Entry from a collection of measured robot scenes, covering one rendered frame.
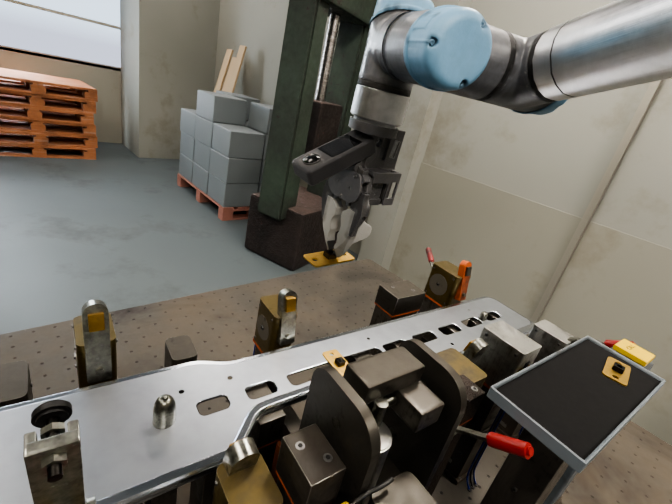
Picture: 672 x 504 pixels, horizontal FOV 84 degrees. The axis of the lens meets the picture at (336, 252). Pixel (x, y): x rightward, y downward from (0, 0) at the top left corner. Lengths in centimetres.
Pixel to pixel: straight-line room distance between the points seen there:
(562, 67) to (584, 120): 248
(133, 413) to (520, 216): 272
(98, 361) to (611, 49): 79
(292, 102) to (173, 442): 260
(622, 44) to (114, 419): 75
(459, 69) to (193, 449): 60
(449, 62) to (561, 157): 255
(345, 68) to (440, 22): 318
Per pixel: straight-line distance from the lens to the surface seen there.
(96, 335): 74
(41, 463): 40
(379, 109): 53
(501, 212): 305
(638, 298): 291
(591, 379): 80
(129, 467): 64
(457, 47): 42
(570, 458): 61
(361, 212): 54
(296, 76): 298
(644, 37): 42
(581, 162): 291
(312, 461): 50
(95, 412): 71
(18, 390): 80
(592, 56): 44
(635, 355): 98
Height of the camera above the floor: 151
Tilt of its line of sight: 23 degrees down
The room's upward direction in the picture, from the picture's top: 13 degrees clockwise
